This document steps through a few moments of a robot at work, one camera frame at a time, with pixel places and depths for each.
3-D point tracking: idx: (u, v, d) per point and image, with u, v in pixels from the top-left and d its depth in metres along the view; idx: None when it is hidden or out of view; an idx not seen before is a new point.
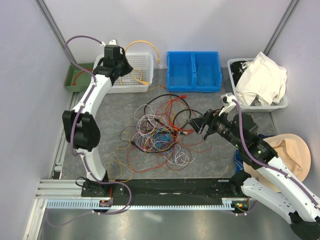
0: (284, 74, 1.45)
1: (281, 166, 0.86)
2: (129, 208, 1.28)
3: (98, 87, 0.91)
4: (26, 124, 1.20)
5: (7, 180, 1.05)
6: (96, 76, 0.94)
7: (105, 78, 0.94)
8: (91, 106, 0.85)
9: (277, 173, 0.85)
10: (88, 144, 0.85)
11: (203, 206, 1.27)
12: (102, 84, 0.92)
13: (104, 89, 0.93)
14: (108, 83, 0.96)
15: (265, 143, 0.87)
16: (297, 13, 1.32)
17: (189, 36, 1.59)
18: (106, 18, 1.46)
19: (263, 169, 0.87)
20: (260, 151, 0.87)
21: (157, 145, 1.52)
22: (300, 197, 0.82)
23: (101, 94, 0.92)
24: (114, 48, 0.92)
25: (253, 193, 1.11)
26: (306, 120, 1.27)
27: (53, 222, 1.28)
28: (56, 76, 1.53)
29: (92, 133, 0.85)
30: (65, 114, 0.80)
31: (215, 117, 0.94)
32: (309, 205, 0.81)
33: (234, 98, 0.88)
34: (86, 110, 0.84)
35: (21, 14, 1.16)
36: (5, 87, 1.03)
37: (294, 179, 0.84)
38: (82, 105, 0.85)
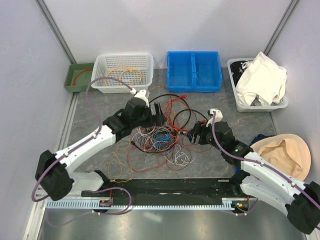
0: (284, 74, 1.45)
1: (257, 157, 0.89)
2: (133, 208, 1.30)
3: (96, 140, 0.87)
4: (26, 123, 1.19)
5: (7, 180, 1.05)
6: (103, 127, 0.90)
7: (108, 134, 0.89)
8: (73, 158, 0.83)
9: (253, 164, 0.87)
10: (50, 193, 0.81)
11: (203, 206, 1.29)
12: (102, 137, 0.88)
13: (102, 144, 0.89)
14: (111, 140, 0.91)
15: (243, 145, 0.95)
16: (297, 13, 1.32)
17: (189, 36, 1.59)
18: (106, 19, 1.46)
19: (244, 166, 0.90)
20: (237, 149, 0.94)
21: (157, 145, 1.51)
22: (277, 180, 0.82)
23: (93, 148, 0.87)
24: (135, 107, 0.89)
25: (252, 190, 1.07)
26: (306, 120, 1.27)
27: (53, 222, 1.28)
28: (56, 76, 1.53)
29: (60, 187, 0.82)
30: (44, 156, 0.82)
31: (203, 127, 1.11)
32: (286, 186, 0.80)
33: (216, 112, 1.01)
34: (65, 161, 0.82)
35: (22, 14, 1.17)
36: (5, 87, 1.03)
37: (268, 165, 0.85)
38: (64, 154, 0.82)
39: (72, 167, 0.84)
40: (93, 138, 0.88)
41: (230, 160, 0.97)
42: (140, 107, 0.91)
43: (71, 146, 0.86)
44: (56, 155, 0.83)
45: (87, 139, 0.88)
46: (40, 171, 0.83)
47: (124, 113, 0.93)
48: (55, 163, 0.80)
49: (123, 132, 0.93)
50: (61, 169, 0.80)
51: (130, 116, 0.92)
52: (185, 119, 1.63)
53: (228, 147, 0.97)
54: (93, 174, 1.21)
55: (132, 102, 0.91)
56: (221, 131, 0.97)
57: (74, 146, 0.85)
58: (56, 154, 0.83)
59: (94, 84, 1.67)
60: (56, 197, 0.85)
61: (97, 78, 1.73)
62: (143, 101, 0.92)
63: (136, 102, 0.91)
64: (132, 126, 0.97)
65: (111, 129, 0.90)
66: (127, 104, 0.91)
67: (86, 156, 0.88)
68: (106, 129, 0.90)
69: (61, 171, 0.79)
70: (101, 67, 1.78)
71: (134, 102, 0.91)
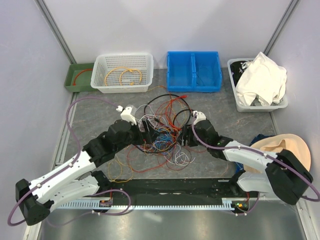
0: (284, 74, 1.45)
1: (236, 143, 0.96)
2: (134, 208, 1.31)
3: (72, 169, 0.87)
4: (26, 123, 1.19)
5: (7, 180, 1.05)
6: (82, 154, 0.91)
7: (86, 162, 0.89)
8: (46, 189, 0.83)
9: (232, 148, 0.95)
10: (26, 220, 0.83)
11: (203, 205, 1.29)
12: (79, 166, 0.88)
13: (78, 172, 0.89)
14: (90, 166, 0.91)
15: (225, 138, 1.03)
16: (297, 13, 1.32)
17: (189, 36, 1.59)
18: (106, 19, 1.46)
19: (227, 155, 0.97)
20: (220, 141, 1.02)
21: (157, 145, 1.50)
22: (251, 157, 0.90)
23: (69, 177, 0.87)
24: (117, 132, 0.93)
25: (247, 182, 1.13)
26: (306, 120, 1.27)
27: (53, 222, 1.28)
28: (56, 77, 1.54)
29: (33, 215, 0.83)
30: (19, 185, 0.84)
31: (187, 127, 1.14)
32: (261, 159, 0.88)
33: (199, 114, 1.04)
34: (38, 192, 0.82)
35: (22, 14, 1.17)
36: (5, 87, 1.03)
37: (244, 146, 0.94)
38: (37, 185, 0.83)
39: (45, 197, 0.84)
40: (69, 167, 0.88)
41: (215, 154, 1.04)
42: (122, 132, 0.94)
43: (47, 175, 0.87)
44: (31, 185, 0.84)
45: (63, 167, 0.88)
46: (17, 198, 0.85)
47: (107, 137, 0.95)
48: (28, 194, 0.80)
49: (104, 158, 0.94)
50: (33, 201, 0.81)
51: (113, 141, 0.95)
52: (185, 119, 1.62)
53: (212, 141, 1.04)
54: (87, 180, 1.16)
55: (115, 126, 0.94)
56: (203, 127, 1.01)
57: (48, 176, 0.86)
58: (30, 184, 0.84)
59: (94, 84, 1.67)
60: (33, 222, 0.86)
61: (97, 78, 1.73)
62: (128, 123, 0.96)
63: (119, 126, 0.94)
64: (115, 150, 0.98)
65: (91, 155, 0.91)
66: (109, 128, 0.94)
67: (62, 184, 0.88)
68: (85, 155, 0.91)
69: (31, 203, 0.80)
70: (101, 67, 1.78)
71: (116, 127, 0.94)
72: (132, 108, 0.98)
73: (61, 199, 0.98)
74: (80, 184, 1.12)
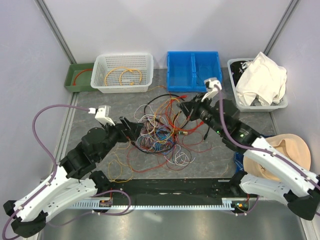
0: (284, 74, 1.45)
1: (266, 145, 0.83)
2: (134, 208, 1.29)
3: (49, 188, 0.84)
4: (27, 123, 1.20)
5: (7, 180, 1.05)
6: (59, 170, 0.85)
7: (63, 179, 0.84)
8: (28, 210, 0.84)
9: (264, 153, 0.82)
10: (20, 235, 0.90)
11: (203, 206, 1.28)
12: (57, 183, 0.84)
13: (58, 189, 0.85)
14: (70, 180, 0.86)
15: (247, 127, 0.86)
16: (297, 13, 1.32)
17: (189, 36, 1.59)
18: (106, 19, 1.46)
19: (248, 153, 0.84)
20: (243, 134, 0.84)
21: (157, 145, 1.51)
22: (290, 175, 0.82)
23: (50, 195, 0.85)
24: (89, 144, 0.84)
25: (251, 188, 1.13)
26: (306, 120, 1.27)
27: (53, 222, 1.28)
28: (56, 77, 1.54)
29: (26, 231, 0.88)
30: (6, 206, 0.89)
31: (198, 103, 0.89)
32: (300, 180, 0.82)
33: (218, 84, 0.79)
34: (21, 214, 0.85)
35: (22, 14, 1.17)
36: (6, 86, 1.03)
37: (280, 156, 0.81)
38: (19, 208, 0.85)
39: (33, 214, 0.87)
40: (47, 186, 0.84)
41: (233, 147, 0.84)
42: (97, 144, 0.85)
43: (29, 195, 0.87)
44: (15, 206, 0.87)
45: (41, 187, 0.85)
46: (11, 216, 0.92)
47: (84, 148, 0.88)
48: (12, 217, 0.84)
49: (83, 171, 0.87)
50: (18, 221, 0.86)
51: (91, 153, 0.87)
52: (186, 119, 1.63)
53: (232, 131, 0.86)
54: (83, 184, 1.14)
55: (89, 137, 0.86)
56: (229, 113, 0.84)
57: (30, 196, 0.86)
58: (16, 205, 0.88)
59: (94, 84, 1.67)
60: (30, 235, 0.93)
61: (97, 79, 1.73)
62: (101, 132, 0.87)
63: (93, 137, 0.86)
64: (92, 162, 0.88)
65: (68, 171, 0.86)
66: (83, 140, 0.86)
67: (46, 201, 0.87)
68: (63, 171, 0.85)
69: (19, 224, 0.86)
70: (101, 67, 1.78)
71: (91, 138, 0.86)
72: (105, 110, 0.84)
73: (55, 209, 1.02)
74: (76, 189, 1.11)
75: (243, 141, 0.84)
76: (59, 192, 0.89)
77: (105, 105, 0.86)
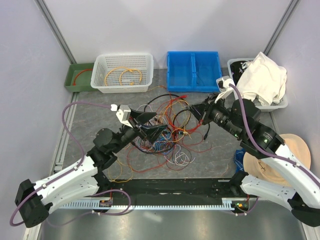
0: (284, 74, 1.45)
1: (289, 154, 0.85)
2: (134, 208, 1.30)
3: (76, 172, 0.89)
4: (27, 123, 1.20)
5: (7, 180, 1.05)
6: (86, 159, 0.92)
7: (90, 167, 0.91)
8: (51, 190, 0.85)
9: (286, 163, 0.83)
10: (27, 220, 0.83)
11: (202, 206, 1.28)
12: (83, 170, 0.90)
13: (83, 175, 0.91)
14: (93, 171, 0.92)
15: (269, 130, 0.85)
16: (297, 13, 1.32)
17: (189, 36, 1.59)
18: (107, 19, 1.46)
19: (269, 159, 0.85)
20: (267, 139, 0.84)
21: (157, 145, 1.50)
22: (308, 187, 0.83)
23: (73, 180, 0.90)
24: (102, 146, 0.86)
25: (253, 189, 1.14)
26: (306, 120, 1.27)
27: (53, 222, 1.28)
28: (56, 77, 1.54)
29: (34, 216, 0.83)
30: (24, 185, 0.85)
31: (212, 105, 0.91)
32: (318, 194, 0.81)
33: (231, 82, 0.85)
34: (42, 193, 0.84)
35: (22, 14, 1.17)
36: (6, 87, 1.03)
37: (302, 168, 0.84)
38: (42, 186, 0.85)
39: (49, 197, 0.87)
40: (74, 170, 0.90)
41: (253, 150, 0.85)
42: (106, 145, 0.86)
43: (52, 177, 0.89)
44: (35, 185, 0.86)
45: (68, 170, 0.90)
46: (18, 199, 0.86)
47: None
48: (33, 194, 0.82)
49: (106, 165, 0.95)
50: (37, 200, 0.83)
51: (105, 151, 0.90)
52: (185, 119, 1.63)
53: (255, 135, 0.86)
54: (86, 181, 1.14)
55: (98, 138, 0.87)
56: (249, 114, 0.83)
57: (53, 178, 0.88)
58: (35, 185, 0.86)
59: (94, 84, 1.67)
60: (32, 223, 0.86)
61: (97, 79, 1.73)
62: (108, 134, 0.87)
63: (101, 139, 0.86)
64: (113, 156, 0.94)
65: (94, 161, 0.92)
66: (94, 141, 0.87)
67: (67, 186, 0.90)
68: (90, 161, 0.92)
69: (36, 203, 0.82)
70: (101, 67, 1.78)
71: (100, 140, 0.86)
72: (123, 116, 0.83)
73: (59, 201, 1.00)
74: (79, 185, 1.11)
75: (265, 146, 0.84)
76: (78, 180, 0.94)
77: (127, 111, 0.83)
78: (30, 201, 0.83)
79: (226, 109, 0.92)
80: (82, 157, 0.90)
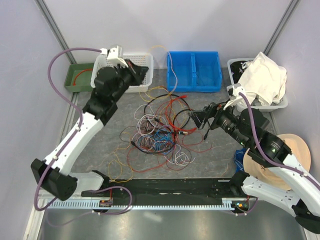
0: (284, 74, 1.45)
1: (296, 164, 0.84)
2: (132, 208, 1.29)
3: (81, 132, 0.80)
4: (27, 124, 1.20)
5: (7, 180, 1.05)
6: (85, 115, 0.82)
7: (93, 121, 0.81)
8: (65, 158, 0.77)
9: (293, 173, 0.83)
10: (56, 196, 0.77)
11: (203, 206, 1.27)
12: (87, 127, 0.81)
13: (89, 133, 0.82)
14: (98, 125, 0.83)
15: (278, 139, 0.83)
16: (297, 13, 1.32)
17: (189, 36, 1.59)
18: (107, 19, 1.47)
19: (277, 168, 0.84)
20: (275, 149, 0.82)
21: (157, 145, 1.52)
22: (314, 196, 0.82)
23: (81, 141, 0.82)
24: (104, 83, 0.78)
25: (254, 191, 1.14)
26: (306, 120, 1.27)
27: (53, 222, 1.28)
28: (56, 77, 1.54)
29: (62, 189, 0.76)
30: (34, 166, 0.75)
31: (220, 111, 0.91)
32: None
33: (241, 91, 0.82)
34: (58, 165, 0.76)
35: (22, 14, 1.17)
36: (5, 86, 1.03)
37: (310, 178, 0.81)
38: (54, 158, 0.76)
39: (67, 167, 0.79)
40: (78, 131, 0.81)
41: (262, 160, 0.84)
42: (109, 82, 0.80)
43: (58, 146, 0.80)
44: (46, 161, 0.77)
45: (71, 134, 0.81)
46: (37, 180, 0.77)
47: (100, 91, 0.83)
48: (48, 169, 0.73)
49: (109, 114, 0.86)
50: (56, 173, 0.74)
51: (107, 94, 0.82)
52: (185, 119, 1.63)
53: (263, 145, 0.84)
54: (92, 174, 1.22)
55: (99, 77, 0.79)
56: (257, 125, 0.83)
57: (60, 147, 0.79)
58: (45, 161, 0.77)
59: None
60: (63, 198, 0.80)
61: None
62: (108, 71, 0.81)
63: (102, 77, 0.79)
64: (114, 102, 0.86)
65: (94, 113, 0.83)
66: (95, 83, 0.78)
67: (78, 149, 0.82)
68: (89, 115, 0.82)
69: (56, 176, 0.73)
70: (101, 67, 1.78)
71: (102, 77, 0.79)
72: (118, 49, 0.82)
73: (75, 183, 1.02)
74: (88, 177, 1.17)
75: (273, 155, 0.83)
76: (85, 143, 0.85)
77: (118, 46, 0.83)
78: (49, 176, 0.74)
79: (234, 116, 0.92)
80: (80, 114, 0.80)
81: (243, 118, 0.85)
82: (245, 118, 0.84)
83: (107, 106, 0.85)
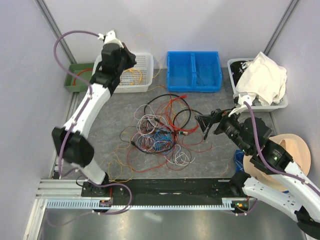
0: (284, 74, 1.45)
1: (297, 172, 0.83)
2: (130, 208, 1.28)
3: (93, 101, 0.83)
4: (27, 124, 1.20)
5: (7, 180, 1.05)
6: (93, 87, 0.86)
7: (101, 90, 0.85)
8: (83, 123, 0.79)
9: (295, 180, 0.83)
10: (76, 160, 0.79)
11: (203, 206, 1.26)
12: (98, 96, 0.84)
13: (100, 101, 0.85)
14: (106, 94, 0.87)
15: (280, 148, 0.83)
16: (297, 13, 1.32)
17: (189, 35, 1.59)
18: (106, 19, 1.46)
19: (278, 176, 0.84)
20: (276, 157, 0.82)
21: (157, 145, 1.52)
22: (315, 203, 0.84)
23: (95, 108, 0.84)
24: (112, 53, 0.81)
25: (256, 194, 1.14)
26: (306, 120, 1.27)
27: (53, 222, 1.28)
28: (55, 77, 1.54)
29: (83, 152, 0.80)
30: (54, 132, 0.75)
31: (226, 117, 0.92)
32: None
33: (247, 100, 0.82)
34: (77, 129, 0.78)
35: (21, 14, 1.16)
36: (5, 86, 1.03)
37: (310, 185, 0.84)
38: (73, 123, 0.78)
39: (85, 132, 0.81)
40: (90, 99, 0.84)
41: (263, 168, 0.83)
42: (117, 51, 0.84)
43: (74, 114, 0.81)
44: (65, 127, 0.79)
45: (84, 102, 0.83)
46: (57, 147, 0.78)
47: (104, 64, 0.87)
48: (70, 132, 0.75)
49: (114, 84, 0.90)
50: (78, 135, 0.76)
51: (113, 65, 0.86)
52: (185, 119, 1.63)
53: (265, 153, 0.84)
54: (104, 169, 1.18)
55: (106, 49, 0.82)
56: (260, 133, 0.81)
57: (77, 113, 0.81)
58: (65, 127, 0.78)
59: None
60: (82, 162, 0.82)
61: None
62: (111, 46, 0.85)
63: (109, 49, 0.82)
64: (118, 74, 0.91)
65: (101, 84, 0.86)
66: (102, 53, 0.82)
67: (93, 117, 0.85)
68: (97, 86, 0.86)
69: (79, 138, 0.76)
70: None
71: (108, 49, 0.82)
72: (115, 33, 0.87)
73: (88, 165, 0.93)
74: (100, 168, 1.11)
75: (275, 163, 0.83)
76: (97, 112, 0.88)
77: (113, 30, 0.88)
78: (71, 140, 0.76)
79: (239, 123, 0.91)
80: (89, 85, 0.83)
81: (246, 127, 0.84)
82: (247, 127, 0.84)
83: (112, 76, 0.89)
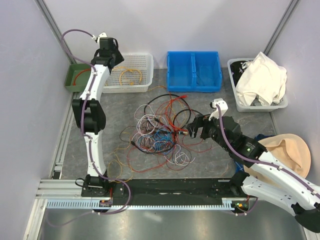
0: (284, 74, 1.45)
1: (272, 159, 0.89)
2: (128, 208, 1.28)
3: (98, 76, 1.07)
4: (27, 124, 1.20)
5: (7, 180, 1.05)
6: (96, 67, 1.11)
7: (102, 68, 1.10)
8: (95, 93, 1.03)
9: (270, 167, 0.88)
10: (95, 125, 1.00)
11: (203, 206, 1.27)
12: (101, 72, 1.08)
13: (103, 77, 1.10)
14: (106, 72, 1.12)
15: (253, 141, 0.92)
16: (297, 13, 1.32)
17: (189, 35, 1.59)
18: (106, 19, 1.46)
19: (255, 166, 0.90)
20: (249, 148, 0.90)
21: (157, 145, 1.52)
22: (295, 188, 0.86)
23: (100, 82, 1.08)
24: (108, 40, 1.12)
25: (254, 191, 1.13)
26: (306, 120, 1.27)
27: (53, 222, 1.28)
28: (56, 76, 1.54)
29: (99, 117, 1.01)
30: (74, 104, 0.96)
31: (206, 121, 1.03)
32: (307, 194, 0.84)
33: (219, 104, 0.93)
34: (92, 97, 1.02)
35: (21, 14, 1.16)
36: (5, 86, 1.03)
37: (286, 170, 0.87)
38: (87, 93, 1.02)
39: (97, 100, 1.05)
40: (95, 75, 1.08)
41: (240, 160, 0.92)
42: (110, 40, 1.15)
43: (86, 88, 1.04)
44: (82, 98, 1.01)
45: (92, 78, 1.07)
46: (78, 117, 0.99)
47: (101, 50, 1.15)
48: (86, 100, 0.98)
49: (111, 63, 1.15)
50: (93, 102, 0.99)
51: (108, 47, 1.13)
52: (185, 119, 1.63)
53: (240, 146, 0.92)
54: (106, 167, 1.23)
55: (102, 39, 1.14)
56: (228, 128, 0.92)
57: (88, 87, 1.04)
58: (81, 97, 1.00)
59: None
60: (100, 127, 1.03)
61: None
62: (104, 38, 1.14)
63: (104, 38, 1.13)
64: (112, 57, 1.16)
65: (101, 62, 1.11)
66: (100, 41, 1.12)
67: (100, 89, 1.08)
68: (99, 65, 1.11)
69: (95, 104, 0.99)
70: None
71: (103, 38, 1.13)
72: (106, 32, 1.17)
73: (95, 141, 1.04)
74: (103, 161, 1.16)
75: (250, 155, 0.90)
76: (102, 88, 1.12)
77: None
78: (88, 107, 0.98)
79: None
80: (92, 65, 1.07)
81: (218, 124, 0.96)
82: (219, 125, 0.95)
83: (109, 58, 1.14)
